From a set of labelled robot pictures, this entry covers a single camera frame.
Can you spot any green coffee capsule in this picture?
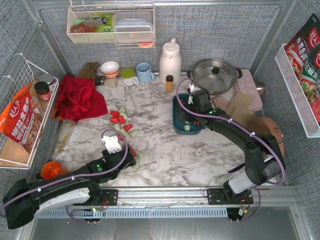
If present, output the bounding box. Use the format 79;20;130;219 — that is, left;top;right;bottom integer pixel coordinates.
184;125;191;131

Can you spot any teal storage basket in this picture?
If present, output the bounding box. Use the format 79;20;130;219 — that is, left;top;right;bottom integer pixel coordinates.
172;96;204;135

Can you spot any brown cardboard sheet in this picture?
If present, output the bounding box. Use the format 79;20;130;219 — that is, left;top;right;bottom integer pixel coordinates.
231;106;254;127
225;92;254;115

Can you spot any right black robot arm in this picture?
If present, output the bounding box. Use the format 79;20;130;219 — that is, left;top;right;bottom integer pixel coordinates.
177;89;286;196

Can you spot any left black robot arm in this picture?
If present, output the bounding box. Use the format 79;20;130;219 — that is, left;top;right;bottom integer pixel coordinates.
2;149;136;230

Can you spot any striped oven mitt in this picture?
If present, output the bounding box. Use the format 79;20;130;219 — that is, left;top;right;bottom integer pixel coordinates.
211;96;230;111

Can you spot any orange spice bottle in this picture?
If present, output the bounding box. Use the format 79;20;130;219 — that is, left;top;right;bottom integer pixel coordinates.
165;75;174;93

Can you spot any stainless steel pot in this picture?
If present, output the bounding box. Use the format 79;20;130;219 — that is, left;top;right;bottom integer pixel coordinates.
187;58;243;96

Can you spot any white thermos jug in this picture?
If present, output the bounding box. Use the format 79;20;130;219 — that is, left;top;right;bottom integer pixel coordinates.
159;37;182;85

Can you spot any orange cup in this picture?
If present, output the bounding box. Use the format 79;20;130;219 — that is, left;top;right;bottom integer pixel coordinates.
40;161;68;180

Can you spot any pink egg tray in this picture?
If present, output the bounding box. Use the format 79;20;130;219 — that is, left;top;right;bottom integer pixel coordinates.
235;68;263;112

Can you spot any blue mug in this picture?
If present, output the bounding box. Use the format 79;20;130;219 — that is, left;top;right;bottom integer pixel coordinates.
136;62;155;83

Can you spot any round wooden board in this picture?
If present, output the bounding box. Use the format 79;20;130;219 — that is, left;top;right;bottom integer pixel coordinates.
246;116;285;156

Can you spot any red cloth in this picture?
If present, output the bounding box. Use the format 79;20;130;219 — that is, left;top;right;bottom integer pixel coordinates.
52;75;108;123

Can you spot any green lidded cup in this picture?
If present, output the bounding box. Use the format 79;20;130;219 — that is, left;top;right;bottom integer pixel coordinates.
120;68;139;87

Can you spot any pepper grinder bottle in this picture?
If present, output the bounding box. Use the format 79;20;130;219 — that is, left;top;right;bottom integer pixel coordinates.
94;76;119;88

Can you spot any white orange striped bowl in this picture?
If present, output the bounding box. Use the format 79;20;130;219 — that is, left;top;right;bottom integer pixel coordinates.
100;61;120;78

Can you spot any red snack bag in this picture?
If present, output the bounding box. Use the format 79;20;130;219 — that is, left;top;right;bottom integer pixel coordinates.
0;84;42;154

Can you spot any brown paper bag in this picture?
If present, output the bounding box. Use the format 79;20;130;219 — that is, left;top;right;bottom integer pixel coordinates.
77;62;100;80

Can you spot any dark lid jar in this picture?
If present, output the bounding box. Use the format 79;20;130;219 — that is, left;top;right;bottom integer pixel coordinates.
34;81;52;101

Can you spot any clear plastic container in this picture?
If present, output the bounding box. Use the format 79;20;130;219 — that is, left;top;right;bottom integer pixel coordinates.
113;11;154;43

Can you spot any silver lid jar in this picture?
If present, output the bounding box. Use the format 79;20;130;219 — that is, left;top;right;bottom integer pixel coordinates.
38;73;55;92

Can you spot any red seasoning packet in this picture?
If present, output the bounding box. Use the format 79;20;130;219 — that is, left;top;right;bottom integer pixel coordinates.
284;13;320;122

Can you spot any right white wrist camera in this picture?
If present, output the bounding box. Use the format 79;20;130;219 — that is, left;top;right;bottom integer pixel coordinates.
187;83;195;93

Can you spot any white right wall basket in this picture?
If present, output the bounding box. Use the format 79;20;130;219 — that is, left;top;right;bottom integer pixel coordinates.
274;43;320;139

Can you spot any cream wall storage box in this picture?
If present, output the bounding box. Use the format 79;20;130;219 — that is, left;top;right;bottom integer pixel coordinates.
66;4;156;48

